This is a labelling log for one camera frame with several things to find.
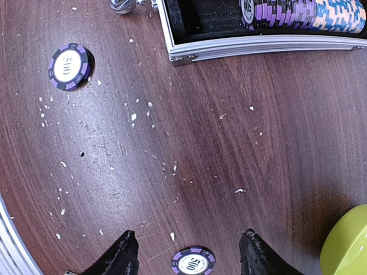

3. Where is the aluminium poker case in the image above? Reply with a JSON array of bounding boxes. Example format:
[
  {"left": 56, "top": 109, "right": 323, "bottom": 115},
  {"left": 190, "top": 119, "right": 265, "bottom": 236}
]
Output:
[{"left": 151, "top": 1, "right": 366, "bottom": 66}]

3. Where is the purple 500 poker chip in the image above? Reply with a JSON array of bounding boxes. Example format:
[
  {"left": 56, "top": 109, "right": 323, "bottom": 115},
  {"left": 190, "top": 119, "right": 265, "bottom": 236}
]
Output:
[
  {"left": 48, "top": 43, "right": 93, "bottom": 91},
  {"left": 171, "top": 246, "right": 216, "bottom": 275}
]

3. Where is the green plate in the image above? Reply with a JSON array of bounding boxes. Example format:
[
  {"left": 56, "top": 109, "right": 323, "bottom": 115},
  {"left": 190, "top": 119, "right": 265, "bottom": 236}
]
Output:
[{"left": 320, "top": 205, "right": 366, "bottom": 274}]

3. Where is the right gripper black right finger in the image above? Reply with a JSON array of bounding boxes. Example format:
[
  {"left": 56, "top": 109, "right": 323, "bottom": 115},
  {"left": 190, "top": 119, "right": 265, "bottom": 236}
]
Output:
[{"left": 239, "top": 229, "right": 302, "bottom": 275}]

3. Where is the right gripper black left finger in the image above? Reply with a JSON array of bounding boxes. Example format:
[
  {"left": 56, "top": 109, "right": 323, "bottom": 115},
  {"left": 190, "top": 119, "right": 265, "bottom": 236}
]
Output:
[{"left": 81, "top": 230, "right": 139, "bottom": 275}]

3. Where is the blue peach chip stack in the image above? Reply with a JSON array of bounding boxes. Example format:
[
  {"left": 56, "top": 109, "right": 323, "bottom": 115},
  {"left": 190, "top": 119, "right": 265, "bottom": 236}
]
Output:
[{"left": 310, "top": 0, "right": 366, "bottom": 34}]

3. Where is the front aluminium rail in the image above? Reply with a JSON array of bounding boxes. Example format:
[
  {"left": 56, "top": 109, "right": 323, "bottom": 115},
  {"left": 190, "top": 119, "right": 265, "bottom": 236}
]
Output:
[{"left": 1, "top": 198, "right": 42, "bottom": 275}]

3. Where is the purple black chip stack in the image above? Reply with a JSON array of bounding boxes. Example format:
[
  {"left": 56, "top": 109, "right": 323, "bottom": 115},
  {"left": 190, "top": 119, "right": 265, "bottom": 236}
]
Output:
[{"left": 239, "top": 0, "right": 317, "bottom": 30}]

